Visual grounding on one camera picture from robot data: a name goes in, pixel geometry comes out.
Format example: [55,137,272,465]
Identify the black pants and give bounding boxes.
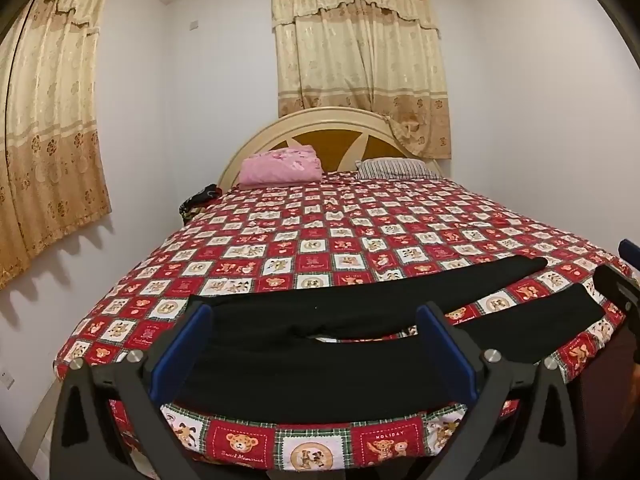
[175,256,606,423]

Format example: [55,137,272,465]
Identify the dark cloth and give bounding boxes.
[180,185,223,226]

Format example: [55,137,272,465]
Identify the striped pillow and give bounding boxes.
[355,157,441,181]

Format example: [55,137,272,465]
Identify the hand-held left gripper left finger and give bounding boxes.
[49,302,216,480]

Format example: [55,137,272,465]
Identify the beige floral curtain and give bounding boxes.
[0,0,113,291]
[270,0,453,161]

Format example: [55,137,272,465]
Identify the pink folded blanket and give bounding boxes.
[239,144,323,190]

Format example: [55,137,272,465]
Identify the red checkered bear print blanket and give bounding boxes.
[54,170,633,476]

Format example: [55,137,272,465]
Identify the cream wooden headboard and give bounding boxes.
[218,106,443,196]

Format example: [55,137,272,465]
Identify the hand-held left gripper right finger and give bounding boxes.
[415,302,581,480]

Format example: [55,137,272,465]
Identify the cream bed side rail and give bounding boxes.
[15,379,66,461]

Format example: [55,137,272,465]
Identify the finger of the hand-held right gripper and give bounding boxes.
[594,263,640,323]
[618,239,640,273]

